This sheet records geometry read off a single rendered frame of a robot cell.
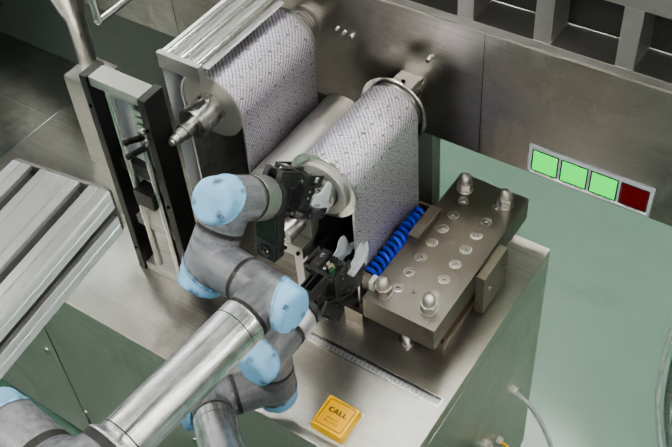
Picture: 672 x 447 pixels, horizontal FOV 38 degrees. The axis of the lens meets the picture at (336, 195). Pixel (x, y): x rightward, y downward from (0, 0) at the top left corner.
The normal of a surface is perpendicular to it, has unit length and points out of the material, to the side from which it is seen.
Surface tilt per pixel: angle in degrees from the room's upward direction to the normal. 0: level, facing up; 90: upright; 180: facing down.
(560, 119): 90
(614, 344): 0
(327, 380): 0
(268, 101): 92
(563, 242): 0
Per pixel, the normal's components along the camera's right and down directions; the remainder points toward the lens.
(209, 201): -0.47, 0.02
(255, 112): 0.83, 0.38
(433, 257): -0.07, -0.69
